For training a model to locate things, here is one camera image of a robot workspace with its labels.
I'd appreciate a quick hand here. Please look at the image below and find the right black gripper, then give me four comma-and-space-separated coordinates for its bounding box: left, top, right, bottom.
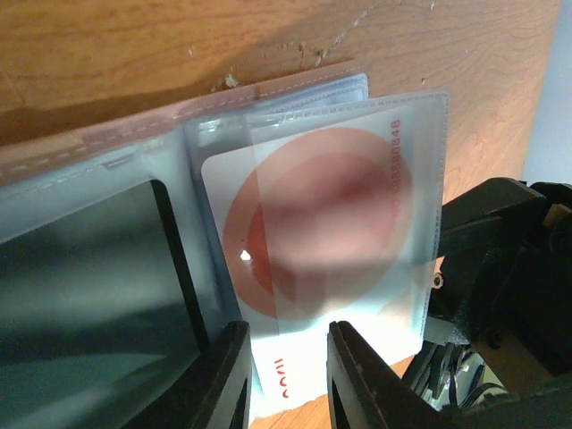
404, 178, 571, 428

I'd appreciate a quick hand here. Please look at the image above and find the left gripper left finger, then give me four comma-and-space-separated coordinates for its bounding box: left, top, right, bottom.
124, 321, 252, 428

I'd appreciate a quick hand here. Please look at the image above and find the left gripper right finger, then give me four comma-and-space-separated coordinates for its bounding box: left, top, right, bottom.
326, 321, 442, 428

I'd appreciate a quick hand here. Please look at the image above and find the pink leather card holder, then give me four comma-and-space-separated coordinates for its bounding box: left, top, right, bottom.
1, 64, 450, 428

